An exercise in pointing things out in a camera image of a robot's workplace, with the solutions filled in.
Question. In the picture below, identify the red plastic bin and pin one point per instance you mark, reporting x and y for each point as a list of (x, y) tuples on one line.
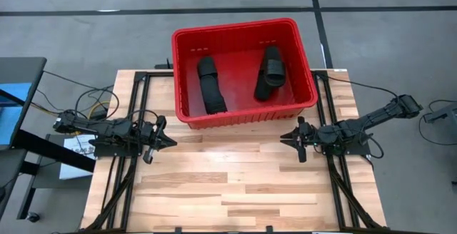
[(235, 36)]

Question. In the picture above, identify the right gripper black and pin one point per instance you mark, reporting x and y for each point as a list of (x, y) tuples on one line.
[(310, 136)]

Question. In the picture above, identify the blue panel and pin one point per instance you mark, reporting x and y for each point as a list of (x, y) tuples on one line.
[(10, 116)]

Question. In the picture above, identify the black metal frame under left arm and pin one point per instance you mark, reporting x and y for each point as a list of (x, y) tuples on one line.
[(144, 95)]

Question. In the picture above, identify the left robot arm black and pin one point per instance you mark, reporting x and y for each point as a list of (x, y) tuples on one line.
[(107, 128)]

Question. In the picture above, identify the black desk leg frame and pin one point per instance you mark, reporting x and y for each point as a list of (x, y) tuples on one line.
[(53, 152)]

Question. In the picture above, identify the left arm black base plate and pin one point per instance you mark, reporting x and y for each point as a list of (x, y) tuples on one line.
[(107, 151)]

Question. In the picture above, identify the round black floor foot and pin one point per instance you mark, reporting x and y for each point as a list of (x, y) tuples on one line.
[(33, 217)]

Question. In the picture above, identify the black desk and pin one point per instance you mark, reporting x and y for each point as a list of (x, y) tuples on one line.
[(21, 70)]

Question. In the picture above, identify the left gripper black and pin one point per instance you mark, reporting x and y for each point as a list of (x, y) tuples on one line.
[(150, 134)]

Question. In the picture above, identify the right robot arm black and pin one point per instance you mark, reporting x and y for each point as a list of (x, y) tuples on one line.
[(375, 114)]

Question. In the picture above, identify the white printed paper sheet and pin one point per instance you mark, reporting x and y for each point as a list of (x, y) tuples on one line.
[(76, 162)]

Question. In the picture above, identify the black rubber slide sandal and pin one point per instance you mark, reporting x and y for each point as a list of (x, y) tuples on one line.
[(275, 71), (212, 91), (262, 91)]

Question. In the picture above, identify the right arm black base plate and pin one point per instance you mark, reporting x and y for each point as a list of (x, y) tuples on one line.
[(353, 151)]

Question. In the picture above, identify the black metal frame under right arm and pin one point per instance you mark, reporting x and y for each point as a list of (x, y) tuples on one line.
[(319, 74)]

